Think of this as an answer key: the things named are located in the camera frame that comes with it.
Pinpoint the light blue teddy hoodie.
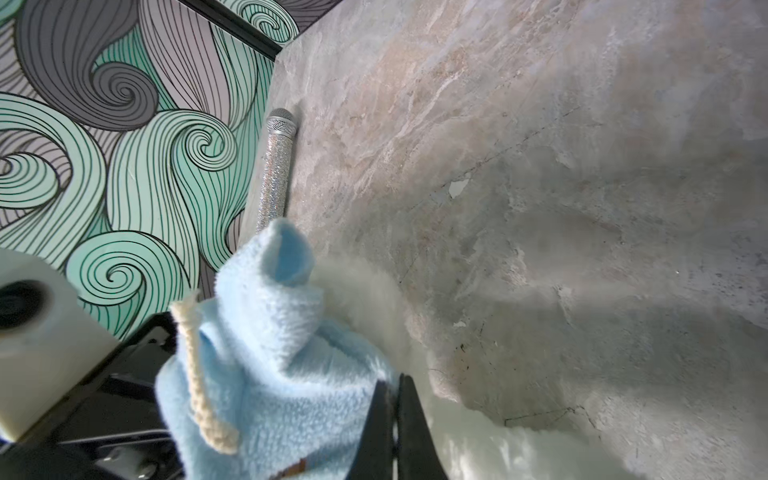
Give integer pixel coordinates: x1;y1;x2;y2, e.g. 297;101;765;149
155;219;397;479

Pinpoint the white teddy bear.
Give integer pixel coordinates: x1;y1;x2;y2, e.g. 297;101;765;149
310;257;633;479

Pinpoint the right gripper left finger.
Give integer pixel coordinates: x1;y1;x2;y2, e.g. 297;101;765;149
346;381;395;480

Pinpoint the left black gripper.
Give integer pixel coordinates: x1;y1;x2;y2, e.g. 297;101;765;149
1;312;183;479

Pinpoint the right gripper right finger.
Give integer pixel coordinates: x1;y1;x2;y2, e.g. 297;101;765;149
396;374;448;480

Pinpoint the clear tube with beads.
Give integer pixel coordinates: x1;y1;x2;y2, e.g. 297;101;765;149
256;108;298;232

